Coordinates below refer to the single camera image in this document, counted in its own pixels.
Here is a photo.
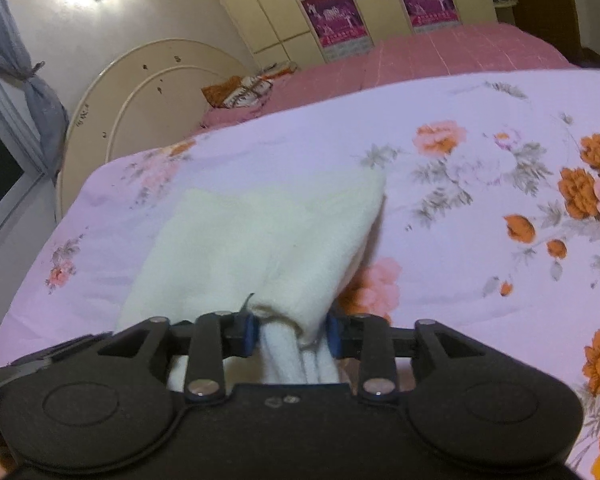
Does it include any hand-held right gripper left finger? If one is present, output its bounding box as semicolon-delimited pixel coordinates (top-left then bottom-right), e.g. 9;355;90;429
97;311;257;404

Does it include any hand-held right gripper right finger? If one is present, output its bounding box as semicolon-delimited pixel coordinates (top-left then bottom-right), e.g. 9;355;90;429
326;311;481;404

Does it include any white knit garment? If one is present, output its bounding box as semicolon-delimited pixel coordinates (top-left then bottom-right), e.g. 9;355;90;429
115;170;387;395

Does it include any floral lilac bedsheet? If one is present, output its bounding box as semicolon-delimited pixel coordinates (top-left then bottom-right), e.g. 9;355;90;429
0;67;600;480

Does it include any orange patterned pillow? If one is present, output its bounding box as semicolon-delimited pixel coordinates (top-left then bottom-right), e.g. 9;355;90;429
201;61;299;110

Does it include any cream round headboard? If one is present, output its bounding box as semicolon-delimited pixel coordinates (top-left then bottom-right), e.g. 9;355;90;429
55;37;262;222

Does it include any pink checked bedspread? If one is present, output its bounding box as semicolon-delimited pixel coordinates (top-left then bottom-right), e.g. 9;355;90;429
195;22;581;137

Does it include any grey curtain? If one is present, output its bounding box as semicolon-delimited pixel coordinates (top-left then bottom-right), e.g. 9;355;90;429
0;0;72;177

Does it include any cream wardrobe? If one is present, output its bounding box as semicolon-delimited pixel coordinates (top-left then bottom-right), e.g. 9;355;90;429
195;0;501;66

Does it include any dark wooden door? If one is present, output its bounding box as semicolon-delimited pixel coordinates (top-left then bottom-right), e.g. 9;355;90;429
499;0;600;69

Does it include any white window frame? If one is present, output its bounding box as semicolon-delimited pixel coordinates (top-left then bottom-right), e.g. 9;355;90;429
0;65;49;263

